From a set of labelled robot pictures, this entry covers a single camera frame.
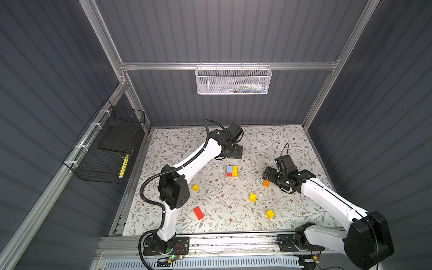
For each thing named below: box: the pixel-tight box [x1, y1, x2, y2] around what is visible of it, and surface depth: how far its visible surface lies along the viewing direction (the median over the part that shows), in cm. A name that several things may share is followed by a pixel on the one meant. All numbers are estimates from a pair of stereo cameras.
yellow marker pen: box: [118, 153, 130, 179], surface depth 70 cm
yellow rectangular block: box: [232, 165, 238, 177], surface depth 98 cm
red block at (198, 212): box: [193, 205, 205, 220], surface depth 85 cm
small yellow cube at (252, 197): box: [249, 192, 258, 203], surface depth 88 cm
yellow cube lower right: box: [265, 209, 276, 219], surface depth 82 cm
